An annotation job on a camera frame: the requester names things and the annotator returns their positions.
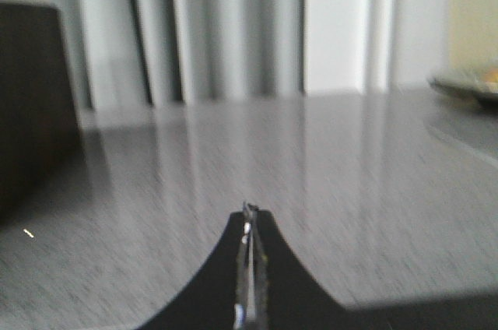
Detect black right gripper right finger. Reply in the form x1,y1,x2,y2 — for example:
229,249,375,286
254,210,497,329

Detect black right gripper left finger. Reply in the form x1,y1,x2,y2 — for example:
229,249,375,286
140,212,244,329

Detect dark wooden drawer cabinet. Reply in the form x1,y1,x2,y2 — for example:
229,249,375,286
1,0,82,226

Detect white grey curtain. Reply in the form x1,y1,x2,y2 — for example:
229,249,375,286
53,0,448,110

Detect grey plate with food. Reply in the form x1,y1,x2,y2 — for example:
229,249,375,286
428,61,497,109

